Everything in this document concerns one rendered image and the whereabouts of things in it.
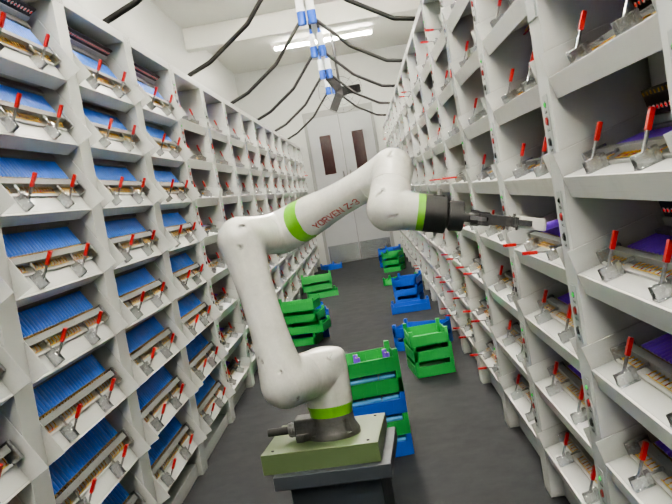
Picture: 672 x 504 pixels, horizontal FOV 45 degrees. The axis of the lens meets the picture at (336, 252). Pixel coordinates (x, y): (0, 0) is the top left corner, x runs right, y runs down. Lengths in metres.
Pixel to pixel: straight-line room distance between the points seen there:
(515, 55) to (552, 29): 0.70
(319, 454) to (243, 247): 0.59
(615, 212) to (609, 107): 0.21
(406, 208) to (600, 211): 0.47
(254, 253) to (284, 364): 0.30
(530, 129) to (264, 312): 0.93
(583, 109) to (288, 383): 1.00
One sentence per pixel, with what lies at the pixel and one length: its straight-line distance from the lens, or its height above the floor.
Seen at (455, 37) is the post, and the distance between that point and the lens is 3.12.
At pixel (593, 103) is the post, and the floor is 1.09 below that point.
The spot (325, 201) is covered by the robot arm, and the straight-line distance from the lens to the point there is 2.14.
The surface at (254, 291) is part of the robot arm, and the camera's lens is 2.14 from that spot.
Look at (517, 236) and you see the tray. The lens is 2.40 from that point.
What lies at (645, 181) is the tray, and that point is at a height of 0.94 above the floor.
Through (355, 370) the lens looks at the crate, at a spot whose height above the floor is 0.35.
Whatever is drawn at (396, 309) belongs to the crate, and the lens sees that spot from 6.26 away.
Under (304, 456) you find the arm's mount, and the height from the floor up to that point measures 0.32.
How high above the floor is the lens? 1.00
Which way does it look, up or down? 4 degrees down
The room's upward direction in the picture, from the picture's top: 10 degrees counter-clockwise
